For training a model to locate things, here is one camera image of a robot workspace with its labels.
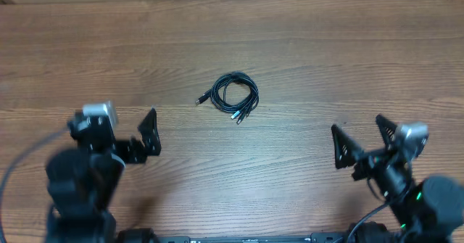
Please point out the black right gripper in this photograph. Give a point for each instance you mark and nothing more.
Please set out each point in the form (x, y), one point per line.
(367, 161)

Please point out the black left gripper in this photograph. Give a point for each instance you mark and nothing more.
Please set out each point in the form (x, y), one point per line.
(148, 133)

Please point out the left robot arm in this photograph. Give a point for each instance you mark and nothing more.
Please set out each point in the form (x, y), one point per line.
(82, 180)

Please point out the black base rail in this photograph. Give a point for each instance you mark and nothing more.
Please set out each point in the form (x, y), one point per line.
(250, 239)

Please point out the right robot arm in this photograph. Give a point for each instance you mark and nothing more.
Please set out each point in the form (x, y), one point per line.
(428, 211)

